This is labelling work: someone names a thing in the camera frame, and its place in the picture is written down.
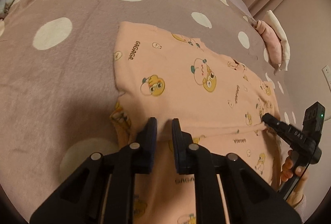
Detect peach cartoon print pajama garment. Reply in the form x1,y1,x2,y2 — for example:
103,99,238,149
110,22,281,223

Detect person's right hand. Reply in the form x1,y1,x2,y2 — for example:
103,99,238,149
280,150,309,207

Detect pink folded cloth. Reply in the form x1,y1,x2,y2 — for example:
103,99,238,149
255,20,282,66

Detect cream folded cloth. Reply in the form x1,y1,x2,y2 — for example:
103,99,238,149
265,10,291,71

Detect mauve polka dot blanket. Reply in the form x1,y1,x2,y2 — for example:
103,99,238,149
1,0,292,219

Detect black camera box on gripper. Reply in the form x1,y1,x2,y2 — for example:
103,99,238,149
302,102,325,144

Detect white wall power strip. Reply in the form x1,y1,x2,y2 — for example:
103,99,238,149
322,65,331,89

